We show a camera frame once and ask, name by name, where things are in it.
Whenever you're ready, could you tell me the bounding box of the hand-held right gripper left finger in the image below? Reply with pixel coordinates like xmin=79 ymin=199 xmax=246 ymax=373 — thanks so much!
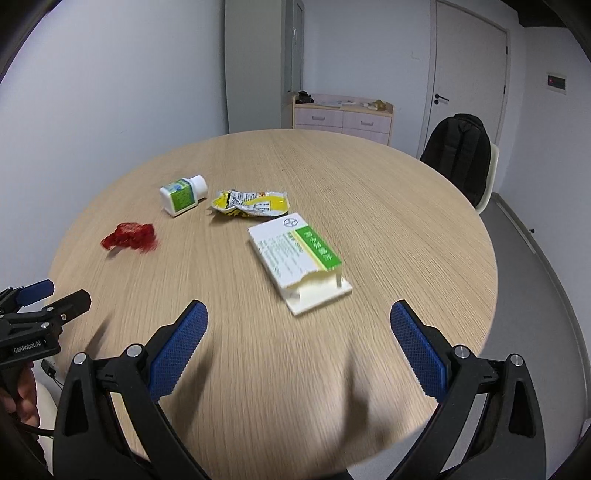
xmin=52 ymin=299 xmax=209 ymax=480

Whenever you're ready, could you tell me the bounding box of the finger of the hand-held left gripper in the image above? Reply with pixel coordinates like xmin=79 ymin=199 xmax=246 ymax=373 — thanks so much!
xmin=0 ymin=279 xmax=55 ymax=315
xmin=14 ymin=290 xmax=92 ymax=333

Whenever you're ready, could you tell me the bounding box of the red crumpled wrapper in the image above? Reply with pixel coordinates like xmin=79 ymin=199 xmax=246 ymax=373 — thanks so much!
xmin=100 ymin=222 xmax=160 ymax=254

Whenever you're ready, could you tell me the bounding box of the round wooden table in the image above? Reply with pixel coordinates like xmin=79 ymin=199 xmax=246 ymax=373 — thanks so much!
xmin=46 ymin=129 xmax=497 ymax=480

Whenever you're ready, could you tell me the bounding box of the white plastic chair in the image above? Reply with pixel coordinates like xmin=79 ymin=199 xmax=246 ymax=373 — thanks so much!
xmin=475 ymin=142 xmax=500 ymax=215

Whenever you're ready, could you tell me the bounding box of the white pill bottle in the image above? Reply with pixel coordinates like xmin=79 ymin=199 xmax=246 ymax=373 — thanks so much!
xmin=159 ymin=174 xmax=208 ymax=217

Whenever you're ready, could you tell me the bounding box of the yellow crumpled wrapper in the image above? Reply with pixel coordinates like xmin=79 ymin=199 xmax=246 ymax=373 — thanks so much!
xmin=206 ymin=188 xmax=291 ymax=221

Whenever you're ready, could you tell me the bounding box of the white green medicine box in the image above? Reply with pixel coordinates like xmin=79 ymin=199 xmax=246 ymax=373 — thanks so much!
xmin=248 ymin=213 xmax=354 ymax=317

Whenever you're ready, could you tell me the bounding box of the grey wall panel door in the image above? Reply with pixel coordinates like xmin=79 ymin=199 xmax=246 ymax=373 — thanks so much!
xmin=281 ymin=0 xmax=305 ymax=95

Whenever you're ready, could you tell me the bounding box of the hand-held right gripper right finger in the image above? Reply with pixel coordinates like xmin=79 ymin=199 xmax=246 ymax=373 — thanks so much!
xmin=389 ymin=300 xmax=546 ymax=480

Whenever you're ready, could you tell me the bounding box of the black backpack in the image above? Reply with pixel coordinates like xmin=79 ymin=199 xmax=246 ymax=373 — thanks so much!
xmin=420 ymin=113 xmax=491 ymax=208

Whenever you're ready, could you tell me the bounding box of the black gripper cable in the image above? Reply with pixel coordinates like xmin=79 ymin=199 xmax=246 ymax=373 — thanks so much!
xmin=18 ymin=418 xmax=57 ymax=437

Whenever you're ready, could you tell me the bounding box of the white door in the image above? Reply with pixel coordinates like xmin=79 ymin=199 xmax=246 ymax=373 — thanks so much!
xmin=429 ymin=0 xmax=511 ymax=160

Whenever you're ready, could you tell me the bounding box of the person's left hand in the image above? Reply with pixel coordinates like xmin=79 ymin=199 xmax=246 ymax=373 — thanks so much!
xmin=4 ymin=364 xmax=38 ymax=425

